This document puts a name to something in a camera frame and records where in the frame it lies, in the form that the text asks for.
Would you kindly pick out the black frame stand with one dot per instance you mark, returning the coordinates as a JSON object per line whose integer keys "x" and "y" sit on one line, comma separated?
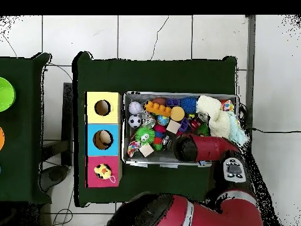
{"x": 68, "y": 106}

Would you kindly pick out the orange plastic bowl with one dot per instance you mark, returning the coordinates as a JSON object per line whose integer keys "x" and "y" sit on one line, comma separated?
{"x": 1, "y": 139}

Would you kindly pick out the plain wooden cube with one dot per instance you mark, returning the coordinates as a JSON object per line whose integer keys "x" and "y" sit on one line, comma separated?
{"x": 173, "y": 126}

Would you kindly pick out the yellow toy duck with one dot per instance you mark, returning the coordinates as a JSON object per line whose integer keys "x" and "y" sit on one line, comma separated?
{"x": 102, "y": 171}

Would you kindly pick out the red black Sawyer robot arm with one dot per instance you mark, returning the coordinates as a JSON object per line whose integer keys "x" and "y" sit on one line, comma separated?
{"x": 211, "y": 148}

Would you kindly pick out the wooden box with three holes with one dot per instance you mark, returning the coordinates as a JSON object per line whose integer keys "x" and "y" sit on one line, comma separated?
{"x": 103, "y": 117}

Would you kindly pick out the plain blue spiky ball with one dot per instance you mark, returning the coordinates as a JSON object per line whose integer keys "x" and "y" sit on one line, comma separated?
{"x": 188, "y": 104}

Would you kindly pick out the black white soccer ball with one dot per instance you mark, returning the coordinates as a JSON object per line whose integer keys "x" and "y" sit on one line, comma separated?
{"x": 135, "y": 121}

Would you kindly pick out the round orange toy disc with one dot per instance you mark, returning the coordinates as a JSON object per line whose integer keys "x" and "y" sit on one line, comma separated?
{"x": 177, "y": 114}

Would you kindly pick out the green spiky toy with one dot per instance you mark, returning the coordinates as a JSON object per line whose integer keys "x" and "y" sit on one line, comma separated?
{"x": 145, "y": 136}

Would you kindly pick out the twisted colourful dotted cloth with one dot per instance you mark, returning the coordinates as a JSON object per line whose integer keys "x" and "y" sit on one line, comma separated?
{"x": 133, "y": 148}

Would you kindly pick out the mint green cloth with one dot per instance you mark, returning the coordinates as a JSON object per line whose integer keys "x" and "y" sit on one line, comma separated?
{"x": 237, "y": 131}

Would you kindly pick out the white baseball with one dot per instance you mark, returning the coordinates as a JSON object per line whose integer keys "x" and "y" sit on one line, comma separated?
{"x": 135, "y": 107}

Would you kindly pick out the cream yellow cloth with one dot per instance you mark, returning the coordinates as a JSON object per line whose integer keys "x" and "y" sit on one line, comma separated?
{"x": 214, "y": 117}

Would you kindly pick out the green plastic bowl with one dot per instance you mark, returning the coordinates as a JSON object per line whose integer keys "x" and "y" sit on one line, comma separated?
{"x": 5, "y": 94}

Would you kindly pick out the clear mesh bin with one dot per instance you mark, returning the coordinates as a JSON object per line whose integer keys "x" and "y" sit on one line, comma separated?
{"x": 131, "y": 161}

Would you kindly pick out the dark green table cloth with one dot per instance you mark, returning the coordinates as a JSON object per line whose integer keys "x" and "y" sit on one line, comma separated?
{"x": 21, "y": 183}
{"x": 155, "y": 77}

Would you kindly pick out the orange studded toy block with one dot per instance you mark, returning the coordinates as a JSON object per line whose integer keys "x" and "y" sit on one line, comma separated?
{"x": 157, "y": 108}

